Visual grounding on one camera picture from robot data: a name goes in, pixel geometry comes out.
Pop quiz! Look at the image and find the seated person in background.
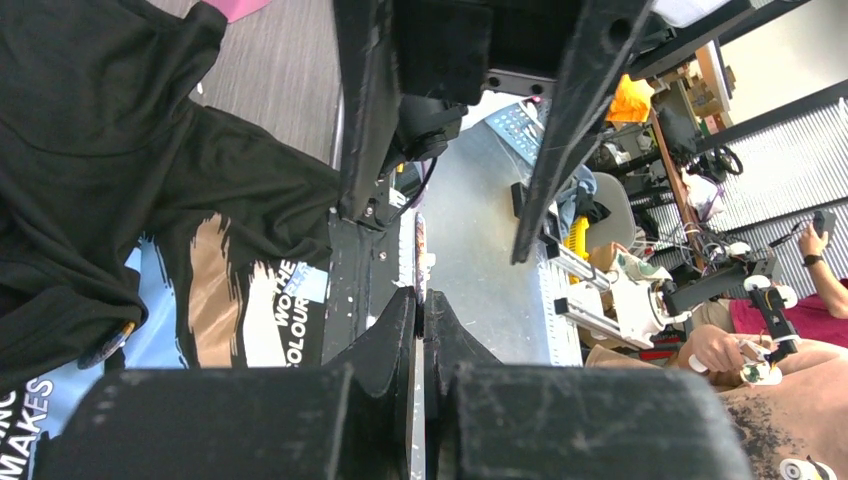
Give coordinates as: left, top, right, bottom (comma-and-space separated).
586, 221, 848, 480

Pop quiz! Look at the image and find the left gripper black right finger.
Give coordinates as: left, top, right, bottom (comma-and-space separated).
423, 290, 754, 479

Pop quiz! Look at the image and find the white round brooch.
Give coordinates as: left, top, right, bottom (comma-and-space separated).
77, 322, 137, 370

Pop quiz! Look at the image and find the black printed t-shirt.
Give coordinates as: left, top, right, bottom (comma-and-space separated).
1, 1, 338, 479

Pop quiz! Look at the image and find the pink metronome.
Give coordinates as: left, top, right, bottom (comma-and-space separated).
204, 0, 271, 23

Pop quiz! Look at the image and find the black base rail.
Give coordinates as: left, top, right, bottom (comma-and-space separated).
321, 173, 416, 364

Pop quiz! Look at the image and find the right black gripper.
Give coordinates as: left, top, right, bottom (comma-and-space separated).
333, 0, 653, 264

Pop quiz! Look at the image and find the orange bag in background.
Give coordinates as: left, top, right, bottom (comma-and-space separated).
605, 74, 655, 123

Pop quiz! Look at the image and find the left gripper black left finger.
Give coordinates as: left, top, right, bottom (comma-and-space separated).
36, 287, 416, 479

